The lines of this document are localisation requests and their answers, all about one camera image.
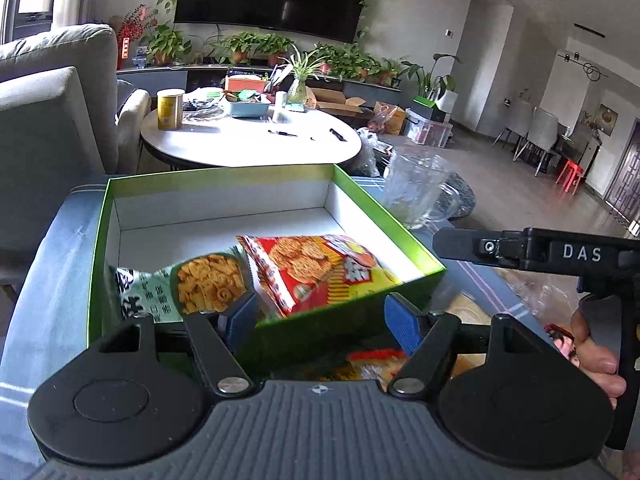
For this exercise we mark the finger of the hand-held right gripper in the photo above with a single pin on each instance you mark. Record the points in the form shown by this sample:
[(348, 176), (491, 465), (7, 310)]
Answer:
[(460, 245)]

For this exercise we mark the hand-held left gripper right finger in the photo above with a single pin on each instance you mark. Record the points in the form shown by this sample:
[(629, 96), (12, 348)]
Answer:
[(404, 325)]

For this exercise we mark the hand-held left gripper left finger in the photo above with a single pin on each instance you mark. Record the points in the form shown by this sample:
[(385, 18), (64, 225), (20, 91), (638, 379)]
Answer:
[(241, 321)]

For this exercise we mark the green cracker snack packet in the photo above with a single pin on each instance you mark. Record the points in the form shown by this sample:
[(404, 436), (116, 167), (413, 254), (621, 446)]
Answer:
[(200, 280)]

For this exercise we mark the red cracker snack packet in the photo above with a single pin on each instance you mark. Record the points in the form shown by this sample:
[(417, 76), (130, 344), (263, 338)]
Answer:
[(310, 270)]

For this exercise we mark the green cardboard box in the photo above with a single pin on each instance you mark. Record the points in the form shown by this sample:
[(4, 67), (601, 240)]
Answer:
[(225, 210)]

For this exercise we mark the person's right hand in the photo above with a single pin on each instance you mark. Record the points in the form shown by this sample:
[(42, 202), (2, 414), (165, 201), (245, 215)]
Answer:
[(597, 360)]

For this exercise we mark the dark round marble table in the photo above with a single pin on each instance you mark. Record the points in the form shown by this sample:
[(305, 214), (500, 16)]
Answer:
[(462, 195)]

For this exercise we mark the orange snack packet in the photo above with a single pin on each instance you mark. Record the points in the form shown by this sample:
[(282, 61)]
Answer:
[(372, 367)]

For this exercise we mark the glass mug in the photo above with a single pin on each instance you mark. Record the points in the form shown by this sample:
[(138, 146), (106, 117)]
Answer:
[(415, 190)]

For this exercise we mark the red stool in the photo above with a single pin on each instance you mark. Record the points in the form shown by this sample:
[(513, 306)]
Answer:
[(570, 175)]

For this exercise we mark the small red wrapped snack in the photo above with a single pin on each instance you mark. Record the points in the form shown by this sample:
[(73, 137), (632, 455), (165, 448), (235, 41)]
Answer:
[(560, 340)]

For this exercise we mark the dark wooden door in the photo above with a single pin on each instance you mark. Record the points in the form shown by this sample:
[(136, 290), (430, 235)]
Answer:
[(625, 175)]

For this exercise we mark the clear plastic storage bin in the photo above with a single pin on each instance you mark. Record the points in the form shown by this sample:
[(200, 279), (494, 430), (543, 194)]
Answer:
[(427, 127)]

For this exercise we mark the grey dining chair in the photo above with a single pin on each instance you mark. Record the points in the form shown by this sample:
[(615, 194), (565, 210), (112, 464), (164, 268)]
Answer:
[(542, 135), (515, 127)]

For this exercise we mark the clear plastic bag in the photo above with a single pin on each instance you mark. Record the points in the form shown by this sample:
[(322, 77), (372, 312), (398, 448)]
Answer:
[(372, 152)]

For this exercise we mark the orange shopping bag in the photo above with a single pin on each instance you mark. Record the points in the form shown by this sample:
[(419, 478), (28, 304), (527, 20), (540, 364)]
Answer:
[(389, 119)]

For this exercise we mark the tall plant in white pot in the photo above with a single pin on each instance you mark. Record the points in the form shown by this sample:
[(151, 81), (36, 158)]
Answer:
[(440, 87)]

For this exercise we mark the round white table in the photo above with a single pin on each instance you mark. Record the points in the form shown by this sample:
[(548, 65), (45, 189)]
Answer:
[(240, 142)]

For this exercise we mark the green potted plant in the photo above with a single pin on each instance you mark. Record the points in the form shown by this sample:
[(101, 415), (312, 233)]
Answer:
[(240, 47), (275, 49), (345, 62), (390, 71), (167, 45)]

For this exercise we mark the open cardboard box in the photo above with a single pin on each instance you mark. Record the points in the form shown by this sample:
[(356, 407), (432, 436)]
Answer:
[(332, 102)]

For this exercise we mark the black pen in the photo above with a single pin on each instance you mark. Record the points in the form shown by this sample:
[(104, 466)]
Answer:
[(282, 133)]

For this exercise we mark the blue plastic basket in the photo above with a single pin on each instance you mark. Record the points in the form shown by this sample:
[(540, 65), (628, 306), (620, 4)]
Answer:
[(247, 107)]

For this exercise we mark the white bottle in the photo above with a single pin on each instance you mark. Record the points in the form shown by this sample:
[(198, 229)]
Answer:
[(279, 107)]

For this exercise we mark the yellow can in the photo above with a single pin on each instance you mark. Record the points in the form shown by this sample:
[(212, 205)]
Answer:
[(170, 110)]

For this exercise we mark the spider plant in glass vase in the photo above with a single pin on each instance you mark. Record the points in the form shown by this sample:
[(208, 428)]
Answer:
[(299, 82)]

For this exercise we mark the grey sofa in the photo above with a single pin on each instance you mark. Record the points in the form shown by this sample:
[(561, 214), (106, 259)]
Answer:
[(45, 125)]

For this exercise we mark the red flower decoration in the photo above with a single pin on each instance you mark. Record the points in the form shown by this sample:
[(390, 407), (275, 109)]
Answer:
[(131, 35)]

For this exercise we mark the framed wall picture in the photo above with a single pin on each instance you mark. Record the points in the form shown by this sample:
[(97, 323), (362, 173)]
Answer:
[(607, 119)]

